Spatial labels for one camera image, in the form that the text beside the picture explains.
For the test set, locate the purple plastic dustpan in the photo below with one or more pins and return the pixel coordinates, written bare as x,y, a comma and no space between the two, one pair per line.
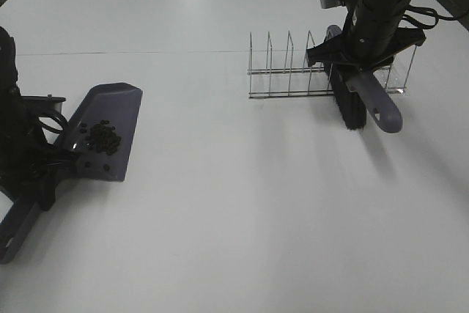
120,104

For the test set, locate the pile of coffee beans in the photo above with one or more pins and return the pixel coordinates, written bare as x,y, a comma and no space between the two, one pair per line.
99,139

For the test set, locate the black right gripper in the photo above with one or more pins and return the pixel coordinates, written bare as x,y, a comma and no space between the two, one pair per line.
373,38

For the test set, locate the purple brush black bristles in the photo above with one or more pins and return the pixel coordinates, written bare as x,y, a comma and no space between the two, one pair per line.
357,94

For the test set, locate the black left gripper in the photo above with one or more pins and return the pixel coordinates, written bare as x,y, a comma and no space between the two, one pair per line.
29,163

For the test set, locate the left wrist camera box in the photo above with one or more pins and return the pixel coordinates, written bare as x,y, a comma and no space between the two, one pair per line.
44,103

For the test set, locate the metal wire dish rack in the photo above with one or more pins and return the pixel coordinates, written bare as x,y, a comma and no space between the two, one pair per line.
283,73

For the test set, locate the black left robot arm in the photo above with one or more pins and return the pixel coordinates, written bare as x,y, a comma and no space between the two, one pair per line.
7,63

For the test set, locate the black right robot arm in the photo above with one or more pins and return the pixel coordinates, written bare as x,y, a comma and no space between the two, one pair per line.
371,36

